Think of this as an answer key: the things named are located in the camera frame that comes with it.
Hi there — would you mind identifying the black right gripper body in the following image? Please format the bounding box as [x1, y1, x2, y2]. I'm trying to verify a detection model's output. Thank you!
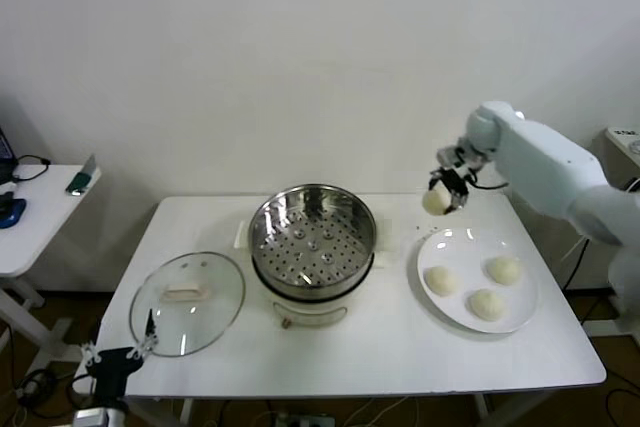
[442, 169, 471, 196]

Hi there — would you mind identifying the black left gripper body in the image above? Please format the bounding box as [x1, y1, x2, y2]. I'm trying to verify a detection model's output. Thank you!
[88, 346, 144, 401]

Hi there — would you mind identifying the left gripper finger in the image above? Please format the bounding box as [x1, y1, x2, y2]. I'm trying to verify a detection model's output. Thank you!
[128, 308, 160, 362]
[81, 340, 105, 367]

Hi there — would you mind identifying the white steamed baozi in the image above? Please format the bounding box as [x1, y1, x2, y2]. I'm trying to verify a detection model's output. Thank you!
[424, 265, 461, 297]
[422, 185, 454, 217]
[486, 255, 524, 287]
[468, 289, 506, 321]

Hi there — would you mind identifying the glass lid with cream handle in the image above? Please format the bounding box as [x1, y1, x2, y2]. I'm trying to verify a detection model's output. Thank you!
[128, 250, 247, 359]

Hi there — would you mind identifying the steel steamer basket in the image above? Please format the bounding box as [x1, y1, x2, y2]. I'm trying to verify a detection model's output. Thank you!
[233, 183, 395, 299]

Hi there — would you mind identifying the white round plate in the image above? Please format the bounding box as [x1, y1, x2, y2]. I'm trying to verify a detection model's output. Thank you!
[416, 227, 540, 334]

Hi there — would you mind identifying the white side table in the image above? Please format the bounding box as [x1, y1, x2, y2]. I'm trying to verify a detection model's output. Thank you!
[0, 164, 104, 366]

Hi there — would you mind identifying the blue handheld device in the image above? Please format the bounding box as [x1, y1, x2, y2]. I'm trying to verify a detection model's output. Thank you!
[0, 191, 27, 229]

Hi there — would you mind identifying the white cabinet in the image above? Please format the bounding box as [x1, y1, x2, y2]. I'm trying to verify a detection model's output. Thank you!
[602, 127, 640, 189]

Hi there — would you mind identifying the white power strip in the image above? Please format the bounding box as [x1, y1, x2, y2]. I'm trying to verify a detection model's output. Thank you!
[272, 412, 336, 427]

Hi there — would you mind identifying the open laptop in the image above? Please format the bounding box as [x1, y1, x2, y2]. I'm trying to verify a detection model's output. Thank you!
[0, 126, 17, 184]

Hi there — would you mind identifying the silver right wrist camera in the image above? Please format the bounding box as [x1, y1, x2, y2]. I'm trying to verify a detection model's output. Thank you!
[437, 144, 489, 172]

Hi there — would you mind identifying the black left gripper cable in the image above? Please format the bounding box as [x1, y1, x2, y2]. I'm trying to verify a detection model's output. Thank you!
[71, 370, 99, 401]

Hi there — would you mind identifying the green handled scraper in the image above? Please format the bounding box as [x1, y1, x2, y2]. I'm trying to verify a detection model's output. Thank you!
[65, 153, 98, 197]

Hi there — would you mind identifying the black laptop cable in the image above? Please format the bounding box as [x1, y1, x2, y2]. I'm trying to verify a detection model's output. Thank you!
[11, 155, 52, 184]

